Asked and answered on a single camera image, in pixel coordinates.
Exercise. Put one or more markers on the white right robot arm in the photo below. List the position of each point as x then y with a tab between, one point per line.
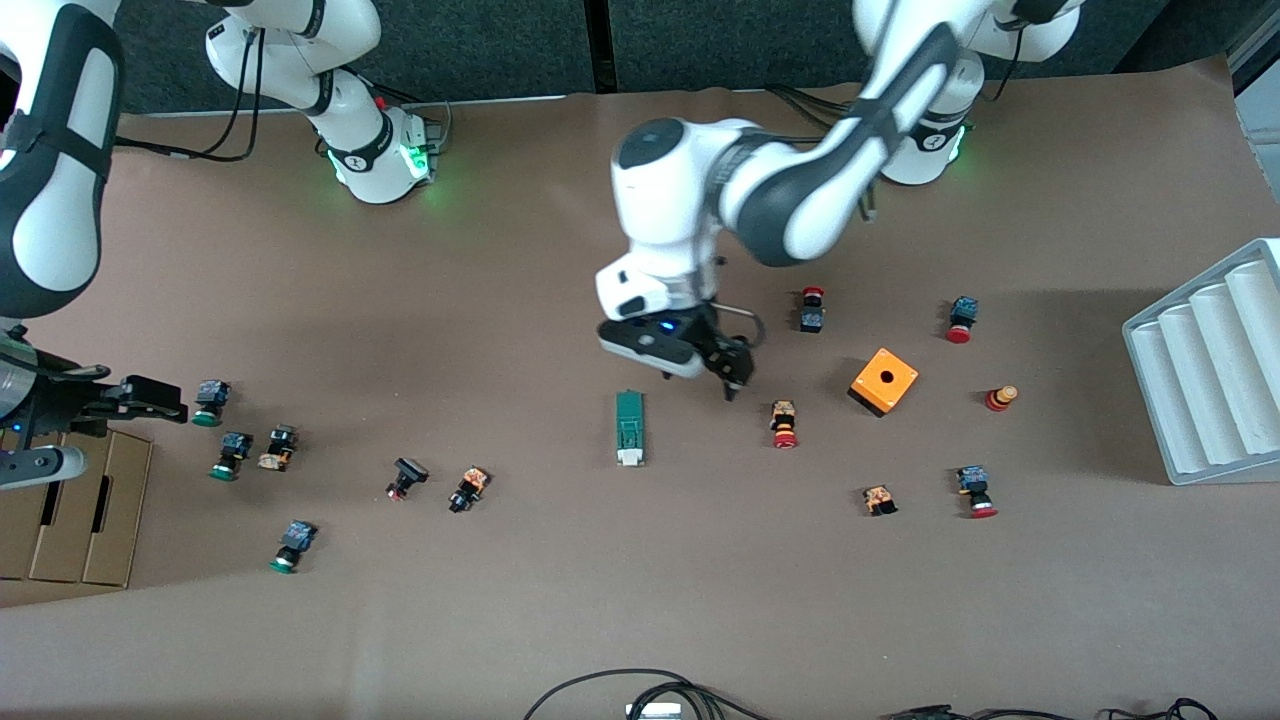
60	150

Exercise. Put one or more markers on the black cap orange push button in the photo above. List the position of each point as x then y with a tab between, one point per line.
280	445
468	488

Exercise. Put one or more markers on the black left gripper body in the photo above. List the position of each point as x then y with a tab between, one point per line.
722	352

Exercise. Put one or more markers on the orange black contact block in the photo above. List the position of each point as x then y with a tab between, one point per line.
879	499

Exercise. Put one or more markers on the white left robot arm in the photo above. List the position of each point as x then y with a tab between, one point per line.
680	200

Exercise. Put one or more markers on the red mushroom button orange block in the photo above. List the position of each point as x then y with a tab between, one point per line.
784	420

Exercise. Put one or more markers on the red yellow mushroom knob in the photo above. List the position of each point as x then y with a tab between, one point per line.
1000	399

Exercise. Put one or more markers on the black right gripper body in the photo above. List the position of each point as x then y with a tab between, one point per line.
62	405

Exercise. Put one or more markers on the small white connector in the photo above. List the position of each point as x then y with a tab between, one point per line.
655	711

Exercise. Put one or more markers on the brown cardboard box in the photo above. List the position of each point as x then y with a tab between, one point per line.
70	530

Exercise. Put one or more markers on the white ridged tray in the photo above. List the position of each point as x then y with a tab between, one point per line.
1210	380

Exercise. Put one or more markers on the orange button enclosure box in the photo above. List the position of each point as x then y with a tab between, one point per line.
870	390

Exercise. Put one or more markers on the green cap push button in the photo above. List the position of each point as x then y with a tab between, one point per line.
232	450
295	540
210	400

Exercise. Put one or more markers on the brown paper table cover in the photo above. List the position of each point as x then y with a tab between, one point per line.
640	580

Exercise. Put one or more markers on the red mushroom button blue block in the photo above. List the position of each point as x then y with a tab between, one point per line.
974	485
963	312

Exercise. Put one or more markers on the black square red switch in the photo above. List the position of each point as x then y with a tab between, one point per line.
408	472

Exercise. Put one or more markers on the black vertical panel post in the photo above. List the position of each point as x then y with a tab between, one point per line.
600	45

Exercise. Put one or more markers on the red cap black push button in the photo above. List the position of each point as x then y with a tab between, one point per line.
812	318

